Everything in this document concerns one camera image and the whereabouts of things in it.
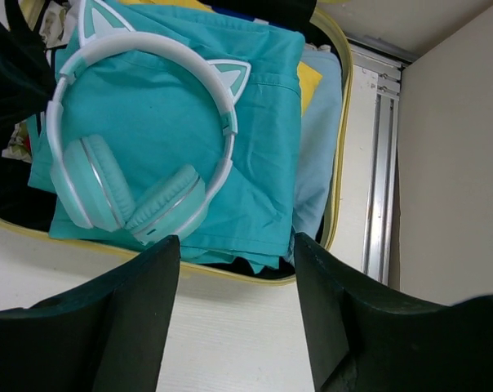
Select cream printed zip pouch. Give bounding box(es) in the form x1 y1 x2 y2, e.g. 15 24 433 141
2 1 79 163

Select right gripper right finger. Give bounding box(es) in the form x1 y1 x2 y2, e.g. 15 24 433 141
294 234 493 391

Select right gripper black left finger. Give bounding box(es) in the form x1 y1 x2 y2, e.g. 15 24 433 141
0 236 180 391

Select yellow suitcase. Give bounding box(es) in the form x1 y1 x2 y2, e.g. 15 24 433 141
0 0 355 287

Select light blue shirt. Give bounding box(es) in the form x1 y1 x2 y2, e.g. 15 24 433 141
285 48 344 262

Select teal cat-ear headphones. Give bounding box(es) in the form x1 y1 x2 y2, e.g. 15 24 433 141
46 1 251 245

